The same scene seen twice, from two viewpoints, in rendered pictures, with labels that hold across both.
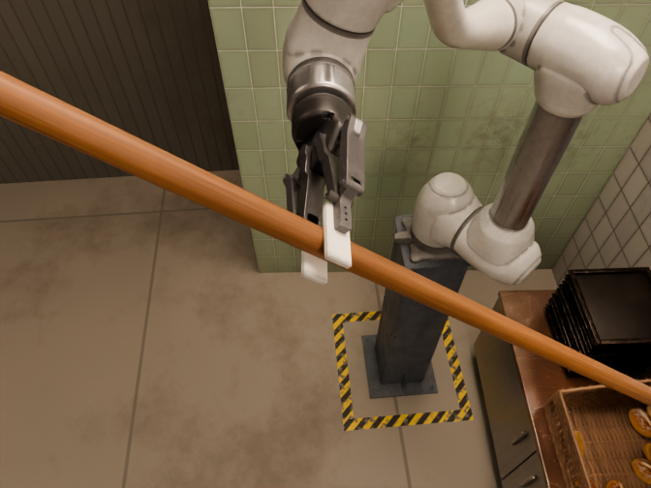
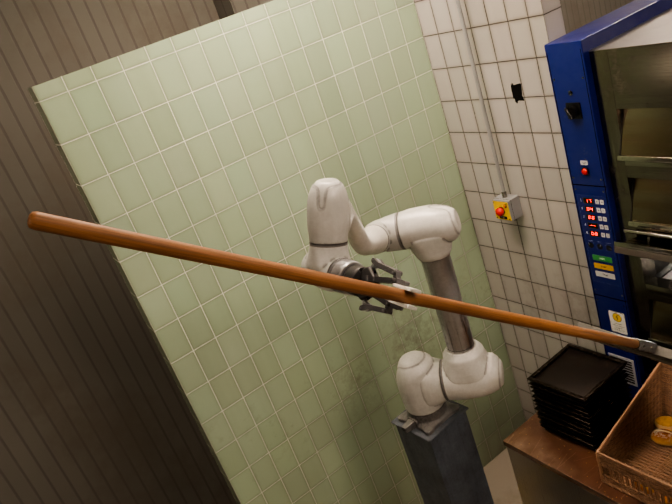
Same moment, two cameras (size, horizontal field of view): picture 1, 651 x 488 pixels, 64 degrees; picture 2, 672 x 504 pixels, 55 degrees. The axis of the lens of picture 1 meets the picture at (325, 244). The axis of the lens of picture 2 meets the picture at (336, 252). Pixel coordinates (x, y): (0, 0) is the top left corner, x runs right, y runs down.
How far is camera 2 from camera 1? 107 cm
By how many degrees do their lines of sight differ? 37
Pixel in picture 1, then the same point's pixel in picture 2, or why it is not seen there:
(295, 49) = (322, 265)
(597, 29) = (423, 210)
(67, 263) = not seen: outside the picture
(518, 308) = (525, 440)
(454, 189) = (417, 357)
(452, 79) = (356, 318)
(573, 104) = (441, 248)
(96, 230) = not seen: outside the picture
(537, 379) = (581, 469)
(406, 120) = (343, 367)
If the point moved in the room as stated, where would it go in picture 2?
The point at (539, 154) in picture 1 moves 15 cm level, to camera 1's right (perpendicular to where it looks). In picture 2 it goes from (446, 288) to (477, 267)
